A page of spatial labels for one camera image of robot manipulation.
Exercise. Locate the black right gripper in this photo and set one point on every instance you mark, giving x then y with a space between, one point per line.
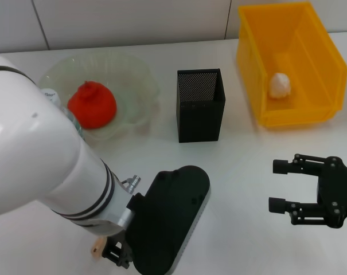
338 192

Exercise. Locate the white paper ball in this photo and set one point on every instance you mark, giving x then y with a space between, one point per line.
280 85

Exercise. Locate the yellow plastic bin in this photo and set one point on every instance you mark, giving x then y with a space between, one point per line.
276 43

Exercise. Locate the small tan cylinder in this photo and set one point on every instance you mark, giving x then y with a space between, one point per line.
97 249

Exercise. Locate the clear water bottle green label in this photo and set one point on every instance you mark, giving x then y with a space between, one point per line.
51 96

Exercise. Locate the red-orange fruit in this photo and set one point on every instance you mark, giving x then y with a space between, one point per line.
93 109

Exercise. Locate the black mesh pen holder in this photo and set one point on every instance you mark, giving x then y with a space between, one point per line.
199 120

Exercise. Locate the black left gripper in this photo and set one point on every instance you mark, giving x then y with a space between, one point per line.
116 240

